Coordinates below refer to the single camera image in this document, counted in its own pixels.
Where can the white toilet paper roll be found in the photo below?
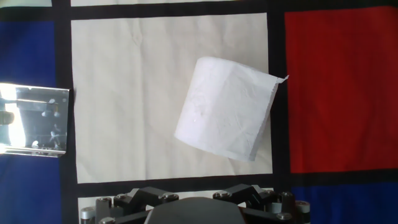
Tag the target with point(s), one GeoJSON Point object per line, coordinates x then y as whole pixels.
{"type": "Point", "coordinates": [224, 109]}

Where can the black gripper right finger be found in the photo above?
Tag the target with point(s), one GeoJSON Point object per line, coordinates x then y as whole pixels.
{"type": "Point", "coordinates": [264, 202]}

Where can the colour block patterned cloth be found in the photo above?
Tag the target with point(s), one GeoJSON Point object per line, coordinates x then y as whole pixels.
{"type": "Point", "coordinates": [124, 93]}

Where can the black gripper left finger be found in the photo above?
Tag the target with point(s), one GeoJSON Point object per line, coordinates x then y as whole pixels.
{"type": "Point", "coordinates": [130, 202]}

